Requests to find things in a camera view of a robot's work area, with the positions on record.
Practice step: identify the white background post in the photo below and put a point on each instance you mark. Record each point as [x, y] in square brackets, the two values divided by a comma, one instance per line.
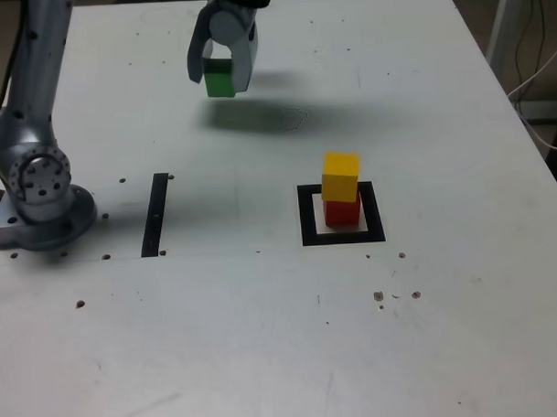
[505, 22]

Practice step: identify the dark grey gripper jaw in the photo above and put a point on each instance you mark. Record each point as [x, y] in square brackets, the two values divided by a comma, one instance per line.
[196, 60]

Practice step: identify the yellow cube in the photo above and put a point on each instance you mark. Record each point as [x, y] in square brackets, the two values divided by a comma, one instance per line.
[340, 179]

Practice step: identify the black tape square outline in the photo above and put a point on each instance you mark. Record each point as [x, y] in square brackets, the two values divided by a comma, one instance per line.
[306, 216]

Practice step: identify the light grey background box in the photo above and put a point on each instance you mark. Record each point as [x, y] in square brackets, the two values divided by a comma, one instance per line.
[545, 109]

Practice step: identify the black tape strip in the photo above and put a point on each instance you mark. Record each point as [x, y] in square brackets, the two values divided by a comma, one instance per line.
[153, 222]

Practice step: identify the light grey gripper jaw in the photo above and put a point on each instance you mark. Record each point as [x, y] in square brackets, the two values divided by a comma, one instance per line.
[243, 49]

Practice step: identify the green cube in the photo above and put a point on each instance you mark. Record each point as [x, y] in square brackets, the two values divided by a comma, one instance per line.
[219, 84]

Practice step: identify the red cube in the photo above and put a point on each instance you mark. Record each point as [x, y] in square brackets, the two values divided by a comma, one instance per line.
[343, 215]

